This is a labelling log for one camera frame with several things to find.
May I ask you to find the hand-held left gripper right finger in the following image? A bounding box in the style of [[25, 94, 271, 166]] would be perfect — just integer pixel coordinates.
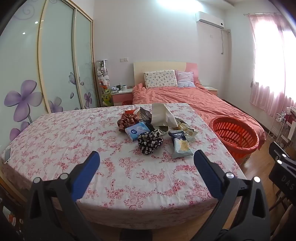
[[193, 150, 271, 241]]

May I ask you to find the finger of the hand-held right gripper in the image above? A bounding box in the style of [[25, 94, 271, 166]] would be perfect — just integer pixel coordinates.
[[269, 141, 296, 167]]

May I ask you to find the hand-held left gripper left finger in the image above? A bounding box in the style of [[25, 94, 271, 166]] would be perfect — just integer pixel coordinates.
[[24, 151, 102, 241]]

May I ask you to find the orange plastic laundry basket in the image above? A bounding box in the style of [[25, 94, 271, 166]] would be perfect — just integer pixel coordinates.
[[209, 116, 260, 165]]

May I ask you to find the pink floral sheet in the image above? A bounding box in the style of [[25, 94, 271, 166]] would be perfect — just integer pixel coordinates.
[[0, 103, 247, 230]]

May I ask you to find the pale blue snack packet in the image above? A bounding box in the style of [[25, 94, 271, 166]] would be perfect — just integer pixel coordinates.
[[171, 137, 194, 159]]

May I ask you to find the beige snack packet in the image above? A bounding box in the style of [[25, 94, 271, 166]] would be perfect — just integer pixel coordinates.
[[178, 120, 199, 142]]

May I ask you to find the dark blue snack packet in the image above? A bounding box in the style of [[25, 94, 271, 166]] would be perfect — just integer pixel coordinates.
[[168, 130, 186, 141]]

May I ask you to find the brown red ribbon bow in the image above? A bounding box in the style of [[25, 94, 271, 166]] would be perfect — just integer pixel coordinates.
[[117, 109, 139, 133]]

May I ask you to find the blue tissue pack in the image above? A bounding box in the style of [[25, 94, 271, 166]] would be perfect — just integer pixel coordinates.
[[125, 122, 151, 141]]

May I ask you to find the black floral cloth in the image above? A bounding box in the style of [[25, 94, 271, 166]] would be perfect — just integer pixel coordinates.
[[137, 129, 164, 155]]

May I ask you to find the orange duvet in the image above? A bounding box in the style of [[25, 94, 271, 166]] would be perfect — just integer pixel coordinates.
[[132, 83, 266, 149]]

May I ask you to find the beige cloth bag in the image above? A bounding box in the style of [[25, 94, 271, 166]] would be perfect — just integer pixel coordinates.
[[151, 103, 179, 128]]

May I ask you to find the pale wooden nightstand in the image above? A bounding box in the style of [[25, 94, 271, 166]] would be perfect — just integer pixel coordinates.
[[203, 86, 218, 96]]

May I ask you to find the pink white nightstand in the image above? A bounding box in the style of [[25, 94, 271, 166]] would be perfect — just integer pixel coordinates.
[[111, 89, 133, 106]]

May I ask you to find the pink curtain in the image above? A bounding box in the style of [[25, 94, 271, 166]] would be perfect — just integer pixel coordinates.
[[248, 13, 296, 116]]

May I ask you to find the clear tube of plush toys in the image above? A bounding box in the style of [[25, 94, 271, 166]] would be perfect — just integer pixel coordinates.
[[96, 60, 114, 107]]

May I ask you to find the pink striped pillow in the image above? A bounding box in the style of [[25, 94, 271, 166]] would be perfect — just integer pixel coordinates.
[[175, 71, 196, 88]]

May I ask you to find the floral print pillow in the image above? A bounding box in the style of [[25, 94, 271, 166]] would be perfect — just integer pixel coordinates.
[[144, 70, 178, 89]]

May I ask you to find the cream pink headboard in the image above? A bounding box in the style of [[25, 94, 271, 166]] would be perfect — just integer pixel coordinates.
[[133, 61, 200, 87]]

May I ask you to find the sliding wardrobe with purple flowers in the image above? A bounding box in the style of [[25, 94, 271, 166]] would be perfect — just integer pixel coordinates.
[[0, 0, 100, 149]]

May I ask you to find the air conditioner pipe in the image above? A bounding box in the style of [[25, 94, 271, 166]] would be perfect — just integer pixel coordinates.
[[221, 29, 232, 55]]

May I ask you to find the white air conditioner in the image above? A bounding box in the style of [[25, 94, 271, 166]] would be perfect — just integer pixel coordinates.
[[195, 11, 225, 30]]

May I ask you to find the white wire rack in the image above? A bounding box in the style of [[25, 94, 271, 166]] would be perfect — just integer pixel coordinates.
[[267, 111, 296, 149]]

